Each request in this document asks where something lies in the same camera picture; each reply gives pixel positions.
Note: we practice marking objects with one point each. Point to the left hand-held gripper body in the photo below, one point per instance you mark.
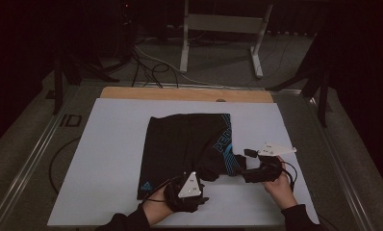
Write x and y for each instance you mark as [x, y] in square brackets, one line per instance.
[189, 189]

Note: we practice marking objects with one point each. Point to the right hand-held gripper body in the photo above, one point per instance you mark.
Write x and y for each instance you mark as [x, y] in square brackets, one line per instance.
[266, 170]

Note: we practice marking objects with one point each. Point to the black shorts with blue print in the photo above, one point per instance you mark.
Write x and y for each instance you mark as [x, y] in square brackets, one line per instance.
[180, 144]

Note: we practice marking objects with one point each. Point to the person's right hand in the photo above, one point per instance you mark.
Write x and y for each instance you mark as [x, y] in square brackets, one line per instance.
[282, 192]

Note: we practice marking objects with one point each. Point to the person's left hand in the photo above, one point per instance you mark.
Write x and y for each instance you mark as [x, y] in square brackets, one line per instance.
[156, 207]

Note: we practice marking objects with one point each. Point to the white table cover sheet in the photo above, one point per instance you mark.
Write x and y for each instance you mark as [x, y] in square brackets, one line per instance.
[115, 144]

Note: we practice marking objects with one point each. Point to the black metal stand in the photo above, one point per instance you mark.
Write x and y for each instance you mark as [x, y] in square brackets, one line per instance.
[58, 89]
[322, 96]

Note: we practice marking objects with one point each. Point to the wooden board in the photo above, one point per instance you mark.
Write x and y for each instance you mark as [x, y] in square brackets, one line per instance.
[180, 94]

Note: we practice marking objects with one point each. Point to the dark computer tower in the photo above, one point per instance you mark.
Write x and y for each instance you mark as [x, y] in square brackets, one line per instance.
[115, 29]

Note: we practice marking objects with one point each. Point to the white metal table frame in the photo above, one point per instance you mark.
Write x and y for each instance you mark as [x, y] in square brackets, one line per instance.
[223, 23]

